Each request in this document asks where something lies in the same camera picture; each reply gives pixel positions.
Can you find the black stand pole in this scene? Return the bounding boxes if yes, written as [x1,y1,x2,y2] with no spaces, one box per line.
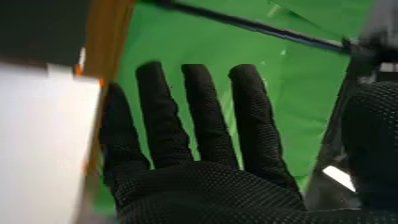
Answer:
[137,0,352,55]

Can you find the dark mat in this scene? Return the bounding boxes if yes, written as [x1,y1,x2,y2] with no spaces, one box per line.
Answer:
[0,0,97,67]

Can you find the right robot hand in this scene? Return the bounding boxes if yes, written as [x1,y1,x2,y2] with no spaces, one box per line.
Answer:
[98,61,398,224]

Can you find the white sheet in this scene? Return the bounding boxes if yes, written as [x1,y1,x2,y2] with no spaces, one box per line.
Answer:
[0,61,104,224]

